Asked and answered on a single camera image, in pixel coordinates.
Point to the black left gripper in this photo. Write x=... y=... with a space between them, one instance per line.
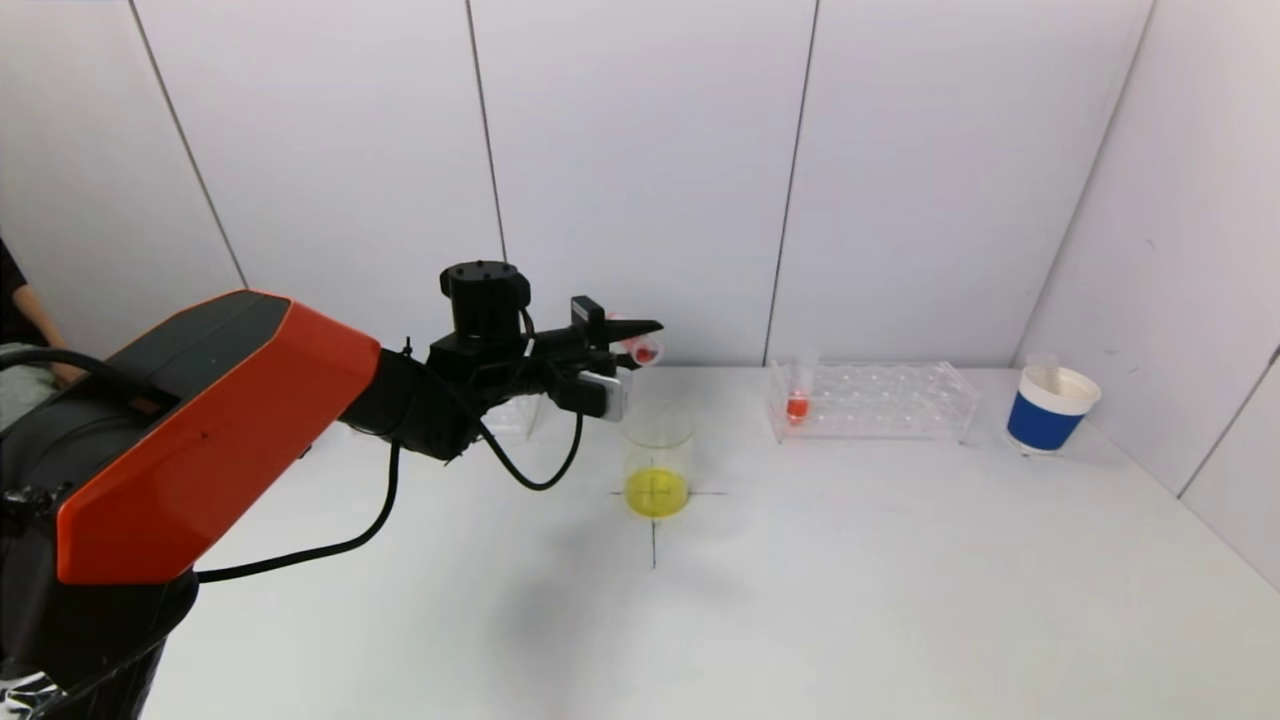
x=588 y=322

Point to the test tube with red pigment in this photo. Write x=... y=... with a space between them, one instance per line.
x=645 y=352
x=797 y=407

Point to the test tube with yellow pigment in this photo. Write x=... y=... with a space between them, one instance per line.
x=1042 y=366

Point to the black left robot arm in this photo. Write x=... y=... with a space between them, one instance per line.
x=200 y=430

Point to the person's bare forearm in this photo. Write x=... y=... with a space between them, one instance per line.
x=35 y=320

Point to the clear acrylic test tube rack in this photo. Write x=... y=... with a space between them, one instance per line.
x=515 y=415
x=880 y=405

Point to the clear glass beaker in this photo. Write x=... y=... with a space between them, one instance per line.
x=655 y=490

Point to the person's hand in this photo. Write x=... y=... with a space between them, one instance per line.
x=65 y=372

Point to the blue and white paper cup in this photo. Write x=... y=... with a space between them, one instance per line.
x=1042 y=425

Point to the seated person in grey trousers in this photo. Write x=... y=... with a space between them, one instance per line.
x=15 y=385

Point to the clear plastic wrap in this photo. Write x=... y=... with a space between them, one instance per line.
x=25 y=695

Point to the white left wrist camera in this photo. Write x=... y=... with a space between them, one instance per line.
x=612 y=395

